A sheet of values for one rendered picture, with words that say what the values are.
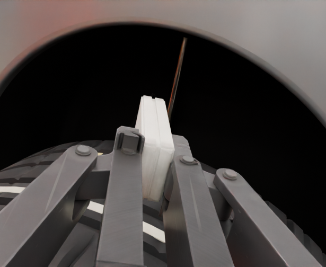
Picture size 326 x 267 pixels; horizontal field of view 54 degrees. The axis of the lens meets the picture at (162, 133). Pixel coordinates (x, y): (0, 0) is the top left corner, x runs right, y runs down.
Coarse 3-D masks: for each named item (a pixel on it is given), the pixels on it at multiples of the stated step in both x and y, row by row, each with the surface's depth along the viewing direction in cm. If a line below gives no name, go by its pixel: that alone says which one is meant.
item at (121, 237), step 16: (128, 144) 13; (112, 160) 13; (128, 160) 13; (112, 176) 12; (128, 176) 12; (112, 192) 11; (128, 192) 11; (112, 208) 10; (128, 208) 10; (112, 224) 9; (128, 224) 10; (112, 240) 9; (128, 240) 9; (96, 256) 8; (112, 256) 8; (128, 256) 8
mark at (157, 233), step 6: (0, 186) 30; (6, 186) 30; (12, 186) 30; (18, 192) 28; (90, 204) 26; (96, 204) 27; (96, 210) 26; (102, 210) 26; (144, 222) 26; (144, 228) 25; (150, 228) 25; (156, 228) 25; (150, 234) 24; (156, 234) 25; (162, 234) 25; (162, 240) 24
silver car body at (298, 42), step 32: (0, 0) 51; (32, 0) 49; (64, 0) 47; (96, 0) 45; (128, 0) 43; (160, 0) 42; (192, 0) 40; (224, 0) 39; (256, 0) 38; (288, 0) 37; (320, 0) 36; (0, 32) 53; (32, 32) 50; (224, 32) 40; (256, 32) 39; (288, 32) 38; (320, 32) 37; (0, 64) 55; (288, 64) 39; (320, 64) 38; (320, 96) 39
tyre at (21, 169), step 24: (72, 144) 42; (96, 144) 41; (24, 168) 35; (0, 192) 30; (96, 216) 25; (144, 216) 26; (72, 240) 22; (96, 240) 23; (144, 240) 24; (312, 240) 36; (72, 264) 21; (144, 264) 22
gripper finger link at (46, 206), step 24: (48, 168) 11; (72, 168) 12; (24, 192) 10; (48, 192) 10; (72, 192) 11; (0, 216) 9; (24, 216) 9; (48, 216) 9; (72, 216) 12; (0, 240) 8; (24, 240) 8; (48, 240) 10; (0, 264) 7; (24, 264) 8; (48, 264) 10
